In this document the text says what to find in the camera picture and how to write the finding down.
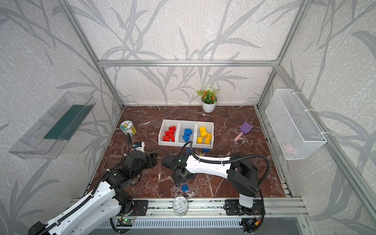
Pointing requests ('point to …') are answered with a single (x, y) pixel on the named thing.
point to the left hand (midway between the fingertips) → (155, 151)
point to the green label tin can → (127, 126)
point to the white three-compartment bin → (177, 132)
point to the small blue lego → (206, 150)
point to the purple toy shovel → (245, 128)
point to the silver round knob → (180, 205)
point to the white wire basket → (297, 135)
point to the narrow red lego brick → (169, 132)
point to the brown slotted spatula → (112, 160)
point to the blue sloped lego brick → (186, 137)
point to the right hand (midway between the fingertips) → (181, 175)
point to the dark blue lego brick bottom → (185, 187)
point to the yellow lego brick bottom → (209, 135)
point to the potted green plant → (208, 98)
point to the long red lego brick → (166, 138)
